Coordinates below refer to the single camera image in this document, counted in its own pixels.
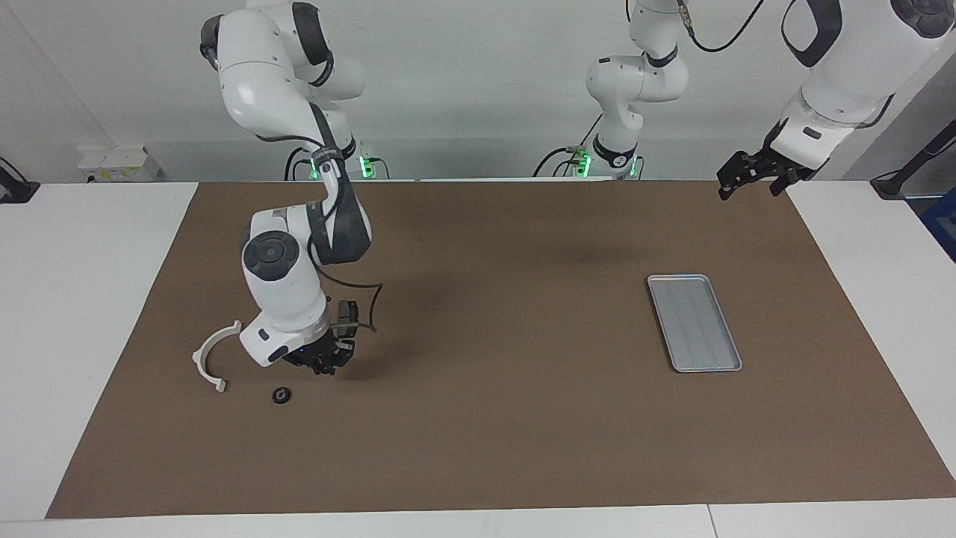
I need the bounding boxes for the brown table mat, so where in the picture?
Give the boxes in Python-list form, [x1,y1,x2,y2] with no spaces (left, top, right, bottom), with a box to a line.
[45,179,956,520]

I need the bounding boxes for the silver metal tray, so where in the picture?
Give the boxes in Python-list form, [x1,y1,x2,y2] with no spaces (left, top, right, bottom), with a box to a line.
[646,273,744,374]

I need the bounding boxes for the black slanted stand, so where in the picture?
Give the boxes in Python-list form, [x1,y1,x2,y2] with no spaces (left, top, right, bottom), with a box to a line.
[870,120,956,200]

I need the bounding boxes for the black base cable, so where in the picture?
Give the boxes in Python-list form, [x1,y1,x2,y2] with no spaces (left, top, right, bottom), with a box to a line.
[284,146,314,182]
[533,112,604,178]

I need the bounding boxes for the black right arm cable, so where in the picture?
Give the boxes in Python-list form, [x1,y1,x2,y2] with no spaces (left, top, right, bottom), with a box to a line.
[288,146,384,334]

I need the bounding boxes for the black right base cable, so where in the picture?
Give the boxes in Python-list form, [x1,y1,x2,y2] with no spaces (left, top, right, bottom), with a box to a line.
[284,146,314,182]

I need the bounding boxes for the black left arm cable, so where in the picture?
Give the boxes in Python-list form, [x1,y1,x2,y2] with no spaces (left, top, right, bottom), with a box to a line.
[676,0,770,55]

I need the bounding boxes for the blue crate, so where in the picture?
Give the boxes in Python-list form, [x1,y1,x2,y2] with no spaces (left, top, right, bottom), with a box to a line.
[920,187,956,262]

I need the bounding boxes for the black left base cable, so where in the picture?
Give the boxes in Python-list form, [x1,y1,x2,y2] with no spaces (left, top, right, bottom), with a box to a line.
[533,112,604,178]

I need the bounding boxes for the white curved plastic bracket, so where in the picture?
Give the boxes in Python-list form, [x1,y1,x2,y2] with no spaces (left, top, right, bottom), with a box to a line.
[191,320,244,395]

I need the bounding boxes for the white box with labels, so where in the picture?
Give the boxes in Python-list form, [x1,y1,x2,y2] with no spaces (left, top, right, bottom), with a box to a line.
[78,146,161,183]

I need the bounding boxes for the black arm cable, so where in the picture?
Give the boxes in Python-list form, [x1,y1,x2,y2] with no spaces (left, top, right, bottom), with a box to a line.
[288,146,384,334]
[676,0,770,55]

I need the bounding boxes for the black stand foot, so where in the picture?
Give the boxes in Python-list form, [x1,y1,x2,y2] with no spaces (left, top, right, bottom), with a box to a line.
[0,157,40,204]

